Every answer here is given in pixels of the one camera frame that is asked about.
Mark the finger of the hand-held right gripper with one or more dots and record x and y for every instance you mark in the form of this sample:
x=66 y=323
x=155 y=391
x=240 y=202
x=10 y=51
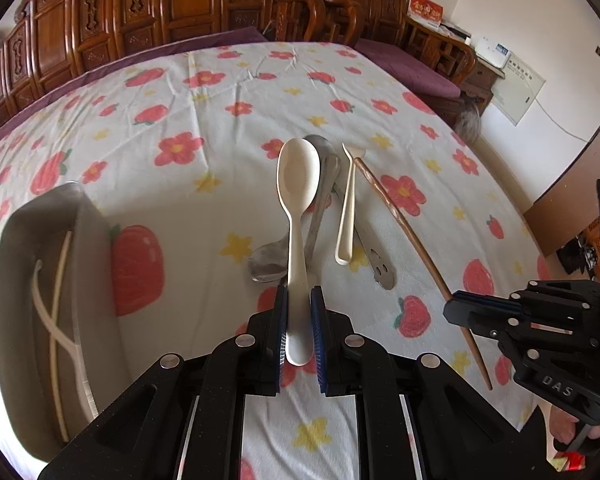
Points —
x=565 y=296
x=485 y=317

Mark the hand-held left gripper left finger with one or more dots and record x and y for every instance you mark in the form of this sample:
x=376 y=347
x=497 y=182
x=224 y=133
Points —
x=281 y=340

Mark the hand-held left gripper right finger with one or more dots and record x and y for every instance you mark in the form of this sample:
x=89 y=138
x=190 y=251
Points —
x=317 y=340

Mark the plain metal spoon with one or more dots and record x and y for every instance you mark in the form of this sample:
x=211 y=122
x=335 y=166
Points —
x=267 y=265

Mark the brown wooden chopstick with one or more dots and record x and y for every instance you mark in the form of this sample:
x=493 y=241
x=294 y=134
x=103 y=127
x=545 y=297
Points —
x=405 y=220

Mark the cream plastic fork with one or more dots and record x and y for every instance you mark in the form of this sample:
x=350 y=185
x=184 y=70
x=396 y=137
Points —
x=349 y=200

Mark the cream plastic spoon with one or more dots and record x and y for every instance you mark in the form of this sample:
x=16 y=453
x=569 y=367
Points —
x=297 y=175

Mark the cream plastic chopstick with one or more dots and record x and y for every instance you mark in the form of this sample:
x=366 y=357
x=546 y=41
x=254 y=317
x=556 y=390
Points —
x=62 y=310

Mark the rectangular metal tray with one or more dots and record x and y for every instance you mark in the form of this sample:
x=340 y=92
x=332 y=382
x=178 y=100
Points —
x=25 y=260

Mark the person's right hand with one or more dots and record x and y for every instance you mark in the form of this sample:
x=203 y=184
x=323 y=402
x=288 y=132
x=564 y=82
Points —
x=562 y=425

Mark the brown wooden board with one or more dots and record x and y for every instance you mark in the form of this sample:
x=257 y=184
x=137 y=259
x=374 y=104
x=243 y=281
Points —
x=565 y=195

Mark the grey duster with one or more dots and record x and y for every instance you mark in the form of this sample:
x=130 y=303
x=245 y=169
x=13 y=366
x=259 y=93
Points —
x=467 y=120

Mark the floral strawberry tablecloth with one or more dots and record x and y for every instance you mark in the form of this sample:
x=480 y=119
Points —
x=205 y=110

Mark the white desk device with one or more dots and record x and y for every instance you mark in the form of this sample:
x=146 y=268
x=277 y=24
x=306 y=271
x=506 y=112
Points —
x=492 y=52

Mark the purple armchair cushion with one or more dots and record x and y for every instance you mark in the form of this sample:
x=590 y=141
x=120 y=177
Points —
x=405 y=62

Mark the white tissue box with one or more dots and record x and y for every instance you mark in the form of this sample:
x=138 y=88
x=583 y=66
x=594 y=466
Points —
x=455 y=32

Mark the red card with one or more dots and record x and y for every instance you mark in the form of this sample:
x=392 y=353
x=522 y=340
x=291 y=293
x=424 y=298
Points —
x=426 y=10

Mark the white wall panel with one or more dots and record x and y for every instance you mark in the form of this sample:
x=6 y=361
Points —
x=520 y=87

